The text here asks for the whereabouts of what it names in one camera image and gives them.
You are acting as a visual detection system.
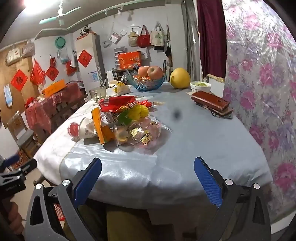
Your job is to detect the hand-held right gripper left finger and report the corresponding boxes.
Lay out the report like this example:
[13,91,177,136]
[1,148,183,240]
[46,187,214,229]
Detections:
[24,158,102,241]

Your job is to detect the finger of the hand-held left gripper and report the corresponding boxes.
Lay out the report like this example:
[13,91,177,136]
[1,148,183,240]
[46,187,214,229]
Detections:
[0,153,20,173]

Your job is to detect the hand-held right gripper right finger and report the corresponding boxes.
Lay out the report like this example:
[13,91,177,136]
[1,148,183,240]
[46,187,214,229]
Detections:
[194,157,272,241]

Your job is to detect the red snack packet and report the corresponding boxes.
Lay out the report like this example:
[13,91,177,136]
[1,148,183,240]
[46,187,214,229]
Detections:
[98,95,137,113]

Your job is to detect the yellow plastic flowers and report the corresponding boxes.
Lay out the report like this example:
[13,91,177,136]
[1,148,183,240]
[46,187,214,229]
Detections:
[127,105,149,121]

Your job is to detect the person's left hand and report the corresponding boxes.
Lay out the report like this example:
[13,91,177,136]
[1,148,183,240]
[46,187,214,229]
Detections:
[0,202,25,235]

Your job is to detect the wooden chair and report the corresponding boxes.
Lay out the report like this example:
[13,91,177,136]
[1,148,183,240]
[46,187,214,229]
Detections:
[7,111,41,160]

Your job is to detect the white tablecloth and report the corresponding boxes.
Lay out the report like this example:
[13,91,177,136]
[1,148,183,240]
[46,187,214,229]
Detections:
[33,82,273,210]

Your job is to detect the red cup lid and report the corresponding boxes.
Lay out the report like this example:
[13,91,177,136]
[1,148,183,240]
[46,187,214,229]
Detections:
[68,122,80,138]

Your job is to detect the clear plastic cup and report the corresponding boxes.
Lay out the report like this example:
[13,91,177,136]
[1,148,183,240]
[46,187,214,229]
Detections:
[113,125,130,147]

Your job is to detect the orange snack packet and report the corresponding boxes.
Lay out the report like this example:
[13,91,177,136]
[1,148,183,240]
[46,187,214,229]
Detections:
[91,107,115,144]

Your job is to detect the blue face mask pack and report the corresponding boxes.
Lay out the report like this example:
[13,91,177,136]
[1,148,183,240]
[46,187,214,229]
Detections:
[3,84,13,107]

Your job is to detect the side table with red cloth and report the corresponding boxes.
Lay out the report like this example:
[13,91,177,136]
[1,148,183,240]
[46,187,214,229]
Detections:
[25,82,84,135]

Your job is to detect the clear gold-printed plastic wrapper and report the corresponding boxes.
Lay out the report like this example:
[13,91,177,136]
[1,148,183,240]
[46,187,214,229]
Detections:
[114,119,173,154]

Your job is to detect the large red diamond paper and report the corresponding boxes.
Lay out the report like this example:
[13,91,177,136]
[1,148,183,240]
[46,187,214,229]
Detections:
[10,69,28,92]

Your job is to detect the orange box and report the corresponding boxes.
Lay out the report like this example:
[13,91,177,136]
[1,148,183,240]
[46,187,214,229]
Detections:
[42,79,67,98]

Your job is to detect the red plastic bag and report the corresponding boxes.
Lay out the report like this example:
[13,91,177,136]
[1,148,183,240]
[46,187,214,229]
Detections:
[30,59,46,86]

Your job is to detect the small red diamond paper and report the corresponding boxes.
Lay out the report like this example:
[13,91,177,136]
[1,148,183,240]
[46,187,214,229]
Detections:
[45,66,60,82]

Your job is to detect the white bowl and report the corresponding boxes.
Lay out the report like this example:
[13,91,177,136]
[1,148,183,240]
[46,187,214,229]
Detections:
[190,81,212,93]

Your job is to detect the yellow snack bag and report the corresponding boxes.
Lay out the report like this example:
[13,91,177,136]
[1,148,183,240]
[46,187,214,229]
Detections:
[114,81,131,96]

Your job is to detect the white hanging bag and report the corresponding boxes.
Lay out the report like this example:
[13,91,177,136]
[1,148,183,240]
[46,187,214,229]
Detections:
[5,45,22,66]

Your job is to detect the yellow pomelo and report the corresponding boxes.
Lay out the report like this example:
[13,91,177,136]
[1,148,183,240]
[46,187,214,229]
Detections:
[169,68,191,89]

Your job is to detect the red paper decoration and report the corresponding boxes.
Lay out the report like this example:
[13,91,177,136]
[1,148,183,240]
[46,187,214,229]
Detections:
[66,61,77,76]

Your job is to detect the clear plastic hanging bag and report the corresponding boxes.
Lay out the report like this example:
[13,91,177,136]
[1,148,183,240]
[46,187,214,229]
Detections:
[22,40,36,58]

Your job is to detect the floral plastic sheet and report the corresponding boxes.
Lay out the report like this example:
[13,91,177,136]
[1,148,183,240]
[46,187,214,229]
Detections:
[221,0,296,234]

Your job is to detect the blue glass fruit bowl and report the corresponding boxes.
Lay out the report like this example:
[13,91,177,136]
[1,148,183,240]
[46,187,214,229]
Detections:
[125,70,167,91]

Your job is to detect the red apple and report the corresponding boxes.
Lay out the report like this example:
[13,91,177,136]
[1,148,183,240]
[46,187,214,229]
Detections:
[147,66,164,80]
[137,66,151,77]

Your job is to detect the red diamond paper on refrigerator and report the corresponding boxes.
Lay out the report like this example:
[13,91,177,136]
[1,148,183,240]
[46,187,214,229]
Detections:
[78,49,93,68]

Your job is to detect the green round plate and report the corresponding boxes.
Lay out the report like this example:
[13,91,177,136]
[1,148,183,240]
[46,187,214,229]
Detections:
[55,36,67,49]

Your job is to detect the red gift box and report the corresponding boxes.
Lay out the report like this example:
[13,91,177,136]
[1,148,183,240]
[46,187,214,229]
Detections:
[118,51,142,69]

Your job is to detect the white refrigerator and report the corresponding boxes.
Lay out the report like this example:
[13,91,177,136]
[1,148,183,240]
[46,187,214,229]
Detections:
[74,34,104,90]

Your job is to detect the white plastic shelf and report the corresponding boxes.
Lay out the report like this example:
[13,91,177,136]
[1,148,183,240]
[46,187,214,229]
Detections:
[114,47,126,69]

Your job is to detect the maroon curtain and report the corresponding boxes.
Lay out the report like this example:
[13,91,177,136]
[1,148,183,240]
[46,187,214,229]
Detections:
[196,0,226,82]

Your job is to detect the clear zip bag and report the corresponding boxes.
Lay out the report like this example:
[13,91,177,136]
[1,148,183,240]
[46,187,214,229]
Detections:
[107,29,127,45]

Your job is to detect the black white plush toy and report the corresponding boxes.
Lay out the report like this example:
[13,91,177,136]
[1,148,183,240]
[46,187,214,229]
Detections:
[80,25,93,37]

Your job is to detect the green ceiling fan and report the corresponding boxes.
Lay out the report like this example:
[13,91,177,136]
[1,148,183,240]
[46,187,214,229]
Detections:
[39,0,81,26]

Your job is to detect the small beige bag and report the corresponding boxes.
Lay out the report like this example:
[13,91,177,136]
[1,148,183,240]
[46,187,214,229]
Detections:
[128,28,139,48]

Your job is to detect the beige tote bag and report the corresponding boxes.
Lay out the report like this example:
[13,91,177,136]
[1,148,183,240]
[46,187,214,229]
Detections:
[150,22,166,47]

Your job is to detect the red tote bag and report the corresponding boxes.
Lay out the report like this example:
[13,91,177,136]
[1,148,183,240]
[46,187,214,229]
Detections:
[137,25,151,48]

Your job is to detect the ceiling light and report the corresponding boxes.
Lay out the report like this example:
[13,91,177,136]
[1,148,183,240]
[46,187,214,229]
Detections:
[23,0,44,12]

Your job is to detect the brown wall board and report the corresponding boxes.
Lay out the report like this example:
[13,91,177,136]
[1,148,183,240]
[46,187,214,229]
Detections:
[0,50,47,129]

